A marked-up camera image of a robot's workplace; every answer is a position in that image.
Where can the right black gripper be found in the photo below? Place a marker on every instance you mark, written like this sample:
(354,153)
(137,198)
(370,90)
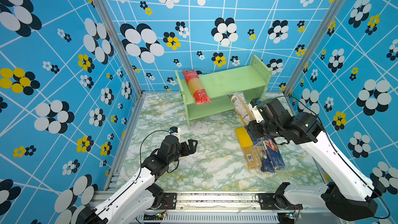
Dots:
(252,129)

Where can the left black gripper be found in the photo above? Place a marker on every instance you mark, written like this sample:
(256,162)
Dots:
(193,148)

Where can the red spaghetti package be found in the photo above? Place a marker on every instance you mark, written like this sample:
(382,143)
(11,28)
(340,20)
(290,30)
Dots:
(196,87)

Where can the clear blue-label spaghetti package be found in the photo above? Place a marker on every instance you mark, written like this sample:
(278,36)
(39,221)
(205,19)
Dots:
(241,107)

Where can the yellow spaghetti package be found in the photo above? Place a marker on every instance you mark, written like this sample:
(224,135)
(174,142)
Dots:
(250,153)

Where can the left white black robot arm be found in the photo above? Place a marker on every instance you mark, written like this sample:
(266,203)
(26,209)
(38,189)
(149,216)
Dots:
(140,192)

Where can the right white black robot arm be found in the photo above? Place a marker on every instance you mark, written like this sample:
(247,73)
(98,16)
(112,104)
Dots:
(350,196)

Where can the dark blue Barilla spaghetti package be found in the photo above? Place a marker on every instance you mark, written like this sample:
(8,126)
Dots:
(274,154)

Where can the green two-tier wooden shelf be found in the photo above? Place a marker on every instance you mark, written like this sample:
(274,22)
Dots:
(252,80)

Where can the left green circuit board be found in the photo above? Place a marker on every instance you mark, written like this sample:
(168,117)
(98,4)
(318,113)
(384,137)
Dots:
(155,216)

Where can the green circuit board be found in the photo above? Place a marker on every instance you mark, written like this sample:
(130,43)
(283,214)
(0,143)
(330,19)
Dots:
(155,216)
(287,218)

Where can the right green circuit board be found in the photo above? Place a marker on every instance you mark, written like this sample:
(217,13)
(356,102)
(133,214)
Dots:
(287,218)

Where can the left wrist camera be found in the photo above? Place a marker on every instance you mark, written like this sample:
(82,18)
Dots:
(175,131)

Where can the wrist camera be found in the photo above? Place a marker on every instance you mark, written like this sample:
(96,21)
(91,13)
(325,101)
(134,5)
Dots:
(175,131)
(254,109)

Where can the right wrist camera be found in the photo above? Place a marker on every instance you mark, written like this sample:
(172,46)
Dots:
(254,109)

